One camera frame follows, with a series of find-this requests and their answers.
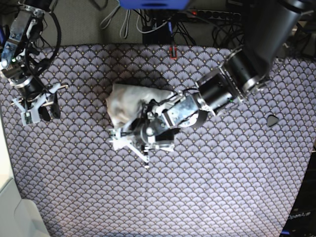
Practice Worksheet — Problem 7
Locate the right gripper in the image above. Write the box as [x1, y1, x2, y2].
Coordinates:
[16, 78, 61, 121]

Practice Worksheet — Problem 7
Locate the patterned blue table cloth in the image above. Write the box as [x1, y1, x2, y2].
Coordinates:
[0, 44, 316, 237]

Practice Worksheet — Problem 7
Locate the black box with logo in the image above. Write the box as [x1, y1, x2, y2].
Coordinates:
[280, 152, 316, 237]

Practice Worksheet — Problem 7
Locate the black power strip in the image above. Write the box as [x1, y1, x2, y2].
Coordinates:
[190, 9, 241, 21]

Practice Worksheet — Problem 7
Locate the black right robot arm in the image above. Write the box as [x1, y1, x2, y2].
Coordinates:
[0, 0, 66, 126]

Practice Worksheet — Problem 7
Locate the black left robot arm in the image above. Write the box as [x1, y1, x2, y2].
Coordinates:
[131, 0, 314, 151]

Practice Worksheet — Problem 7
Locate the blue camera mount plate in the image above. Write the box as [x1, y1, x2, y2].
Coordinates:
[119, 0, 190, 10]

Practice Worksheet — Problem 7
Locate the grey looped cable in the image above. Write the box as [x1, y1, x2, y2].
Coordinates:
[119, 9, 131, 39]

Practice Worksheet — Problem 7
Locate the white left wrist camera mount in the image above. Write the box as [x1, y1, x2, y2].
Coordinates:
[109, 128, 150, 169]

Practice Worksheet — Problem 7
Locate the white T-shirt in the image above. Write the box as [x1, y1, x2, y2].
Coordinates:
[106, 83, 181, 135]

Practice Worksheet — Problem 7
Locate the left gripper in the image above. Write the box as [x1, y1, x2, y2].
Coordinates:
[128, 119, 179, 152]

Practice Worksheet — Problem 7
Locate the black triangular finger pad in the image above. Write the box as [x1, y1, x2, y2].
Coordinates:
[267, 115, 279, 127]

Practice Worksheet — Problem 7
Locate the red black clamp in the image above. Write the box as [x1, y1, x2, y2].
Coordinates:
[169, 45, 177, 59]

